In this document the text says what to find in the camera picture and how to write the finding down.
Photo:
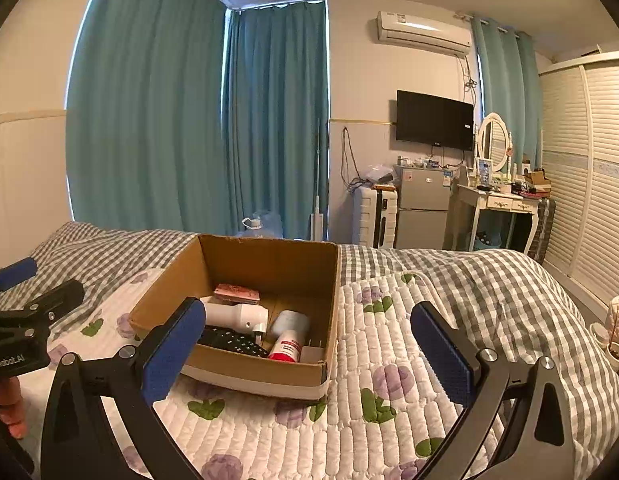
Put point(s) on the white slatted wardrobe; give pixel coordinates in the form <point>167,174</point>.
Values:
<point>589,185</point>

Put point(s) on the black wall television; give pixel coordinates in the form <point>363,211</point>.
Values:
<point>434,120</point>

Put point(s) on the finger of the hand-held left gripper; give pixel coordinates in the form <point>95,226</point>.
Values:
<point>14,272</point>
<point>54,300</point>

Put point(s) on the small brown box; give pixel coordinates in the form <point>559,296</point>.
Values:
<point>537,177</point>

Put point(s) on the silver fridge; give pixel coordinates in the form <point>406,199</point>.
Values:
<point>422,205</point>

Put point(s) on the brown cardboard box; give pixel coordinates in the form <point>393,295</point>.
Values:
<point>289,270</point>

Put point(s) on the white mop pole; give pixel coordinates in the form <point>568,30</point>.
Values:
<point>317,225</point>

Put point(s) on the small photo frame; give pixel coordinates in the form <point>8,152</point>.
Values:
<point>485,170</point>

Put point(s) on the narrow teal curtain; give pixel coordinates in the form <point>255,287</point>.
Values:
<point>509,90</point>

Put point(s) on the cream quilted bag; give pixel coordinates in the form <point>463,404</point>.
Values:
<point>614,325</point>

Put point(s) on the large white power adapter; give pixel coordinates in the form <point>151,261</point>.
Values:
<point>234,314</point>

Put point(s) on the black remote control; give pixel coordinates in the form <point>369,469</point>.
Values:
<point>234,342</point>

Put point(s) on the pink packet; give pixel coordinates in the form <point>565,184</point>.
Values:
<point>237,292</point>

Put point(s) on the white dressing table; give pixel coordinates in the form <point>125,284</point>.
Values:
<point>489,202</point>

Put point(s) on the oval white mirror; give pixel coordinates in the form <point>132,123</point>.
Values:
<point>493,141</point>

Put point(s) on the white air conditioner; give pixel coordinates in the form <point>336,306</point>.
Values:
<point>422,31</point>

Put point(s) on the white suitcase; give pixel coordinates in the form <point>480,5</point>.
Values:
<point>372,215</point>

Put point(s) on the light blue earbuds case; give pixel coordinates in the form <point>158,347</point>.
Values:
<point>289,321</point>

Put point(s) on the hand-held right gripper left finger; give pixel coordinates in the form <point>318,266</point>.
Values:
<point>172,357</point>

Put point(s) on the white bottle with red cap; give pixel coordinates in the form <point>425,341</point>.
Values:
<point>287,347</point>

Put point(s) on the dark checkered suitcase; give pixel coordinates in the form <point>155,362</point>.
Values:
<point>544,225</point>

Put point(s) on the person's left hand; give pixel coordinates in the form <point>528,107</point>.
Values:
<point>10,400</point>

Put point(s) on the clear water jug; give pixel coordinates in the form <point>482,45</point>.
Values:
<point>262,225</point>

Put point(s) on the floral white quilt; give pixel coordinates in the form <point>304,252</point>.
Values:
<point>379,340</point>

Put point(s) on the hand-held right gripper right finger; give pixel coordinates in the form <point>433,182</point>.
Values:
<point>444,355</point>

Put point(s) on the wide teal curtain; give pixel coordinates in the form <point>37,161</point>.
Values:
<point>144,110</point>

